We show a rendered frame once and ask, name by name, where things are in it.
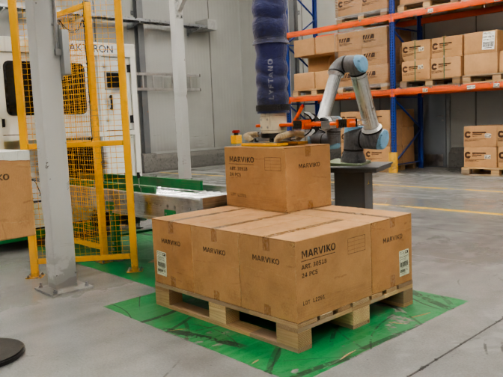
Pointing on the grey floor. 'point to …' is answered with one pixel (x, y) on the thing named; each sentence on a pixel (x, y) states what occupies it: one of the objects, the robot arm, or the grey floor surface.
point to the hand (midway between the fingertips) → (305, 124)
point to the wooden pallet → (304, 333)
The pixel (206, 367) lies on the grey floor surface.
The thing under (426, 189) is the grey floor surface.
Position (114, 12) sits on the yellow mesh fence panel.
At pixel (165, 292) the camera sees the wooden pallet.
